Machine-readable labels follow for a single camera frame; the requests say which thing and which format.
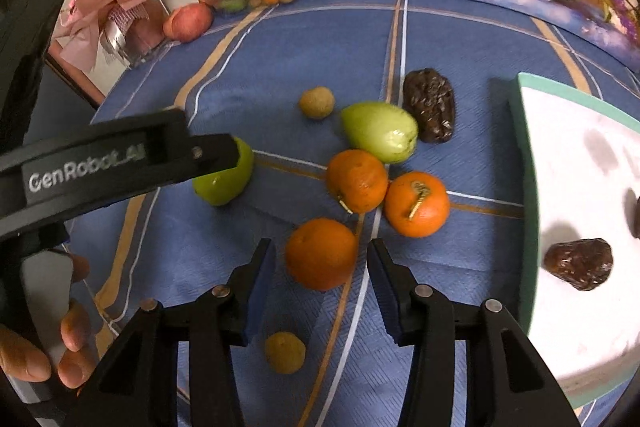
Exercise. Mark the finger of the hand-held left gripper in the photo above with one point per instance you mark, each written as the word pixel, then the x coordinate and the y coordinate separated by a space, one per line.
pixel 215 157

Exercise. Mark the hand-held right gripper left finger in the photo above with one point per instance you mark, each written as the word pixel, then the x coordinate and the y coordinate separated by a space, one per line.
pixel 260 292

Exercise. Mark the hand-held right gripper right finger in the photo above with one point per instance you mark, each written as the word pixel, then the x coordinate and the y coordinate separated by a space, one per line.
pixel 382 299

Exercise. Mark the green apple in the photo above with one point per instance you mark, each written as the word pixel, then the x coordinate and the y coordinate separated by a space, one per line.
pixel 222 187

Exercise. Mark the small brown longan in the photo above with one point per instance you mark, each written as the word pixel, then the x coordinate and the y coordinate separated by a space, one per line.
pixel 316 103
pixel 285 352

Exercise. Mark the orange tangerine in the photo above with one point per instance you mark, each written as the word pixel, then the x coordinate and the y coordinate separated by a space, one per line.
pixel 357 181
pixel 416 204
pixel 322 253

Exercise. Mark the white tray with green rim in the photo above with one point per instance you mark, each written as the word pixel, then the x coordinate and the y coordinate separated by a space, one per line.
pixel 575 187

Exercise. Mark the person's left hand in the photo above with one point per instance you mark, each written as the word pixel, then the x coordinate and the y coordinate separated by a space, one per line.
pixel 77 327

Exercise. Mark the red peach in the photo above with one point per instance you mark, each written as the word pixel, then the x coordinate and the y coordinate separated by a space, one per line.
pixel 187 23

